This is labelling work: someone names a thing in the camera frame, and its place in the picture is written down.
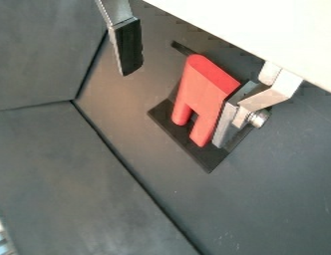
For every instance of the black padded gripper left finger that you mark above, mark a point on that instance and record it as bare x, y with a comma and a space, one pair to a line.
125, 31

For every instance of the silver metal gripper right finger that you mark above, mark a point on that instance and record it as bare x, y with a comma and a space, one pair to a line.
245, 107

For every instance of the black L-shaped regrasp stand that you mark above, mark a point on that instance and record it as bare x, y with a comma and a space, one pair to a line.
209, 155

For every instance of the red square-circle pronged object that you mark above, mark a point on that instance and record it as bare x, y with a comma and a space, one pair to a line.
205, 86

